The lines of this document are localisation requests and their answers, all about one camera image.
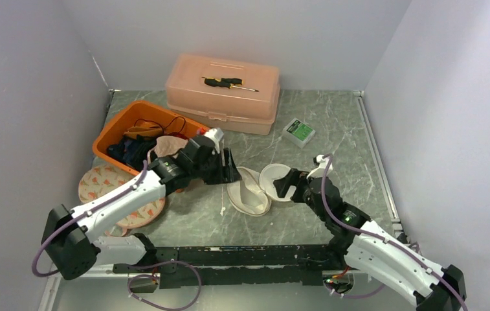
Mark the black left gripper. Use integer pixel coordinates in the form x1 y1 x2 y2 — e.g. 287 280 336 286
190 146 241 185

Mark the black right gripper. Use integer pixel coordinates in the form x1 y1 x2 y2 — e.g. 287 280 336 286
273 168 328 222

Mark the beige lace bra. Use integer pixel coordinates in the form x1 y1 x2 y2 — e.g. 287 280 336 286
146 135 188 164

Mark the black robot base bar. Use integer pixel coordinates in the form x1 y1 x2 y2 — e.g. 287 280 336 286
113 244 346 289

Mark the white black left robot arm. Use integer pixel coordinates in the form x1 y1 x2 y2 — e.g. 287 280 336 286
32 128 241 280

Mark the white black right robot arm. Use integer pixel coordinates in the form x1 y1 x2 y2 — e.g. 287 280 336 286
272 168 467 310

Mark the small green-labelled plastic box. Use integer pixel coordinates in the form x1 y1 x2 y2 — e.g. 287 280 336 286
282 118 316 148

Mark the pink translucent toolbox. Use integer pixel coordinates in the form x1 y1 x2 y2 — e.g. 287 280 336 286
165 54 280 135

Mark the black yellow screwdriver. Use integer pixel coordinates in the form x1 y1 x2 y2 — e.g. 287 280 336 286
202 76 258 92

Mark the black cloth garment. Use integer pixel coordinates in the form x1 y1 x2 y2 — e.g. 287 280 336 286
123 138 157 171

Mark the orange plastic basin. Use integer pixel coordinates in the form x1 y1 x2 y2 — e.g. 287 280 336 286
92 100 209 176

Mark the dark blue cloth garment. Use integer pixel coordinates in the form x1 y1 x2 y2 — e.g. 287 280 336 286
106 137 133 166

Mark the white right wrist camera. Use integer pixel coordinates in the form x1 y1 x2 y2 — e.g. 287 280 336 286
307 154 334 179

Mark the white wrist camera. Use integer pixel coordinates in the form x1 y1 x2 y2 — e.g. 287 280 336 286
204 128 224 154
307 154 334 179

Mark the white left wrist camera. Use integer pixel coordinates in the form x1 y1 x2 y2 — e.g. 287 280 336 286
204 128 224 154

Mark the aluminium frame rail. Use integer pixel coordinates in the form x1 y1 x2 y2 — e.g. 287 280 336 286
52 264 159 281

